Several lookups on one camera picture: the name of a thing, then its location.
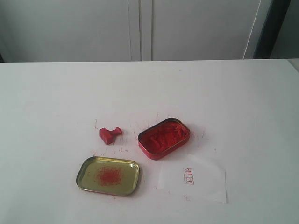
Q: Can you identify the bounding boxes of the red ink pad tin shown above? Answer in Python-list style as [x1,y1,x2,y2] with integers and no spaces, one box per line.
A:
[137,118,191,161]

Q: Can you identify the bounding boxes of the dark vertical post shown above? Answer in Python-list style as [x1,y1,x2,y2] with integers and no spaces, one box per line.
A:
[253,0,291,59]

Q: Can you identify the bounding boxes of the gold metal tin lid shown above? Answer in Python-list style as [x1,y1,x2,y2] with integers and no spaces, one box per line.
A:
[76,156,140,196]

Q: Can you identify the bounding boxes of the red stamp block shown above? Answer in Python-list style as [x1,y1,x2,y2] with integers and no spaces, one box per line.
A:
[99,127,122,145]

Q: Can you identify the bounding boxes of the white cabinet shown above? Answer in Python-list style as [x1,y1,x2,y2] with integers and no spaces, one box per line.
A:
[0,0,271,62]

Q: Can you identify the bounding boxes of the white paper sheet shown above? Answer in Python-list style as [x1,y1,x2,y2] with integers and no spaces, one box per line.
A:
[157,154,227,203]

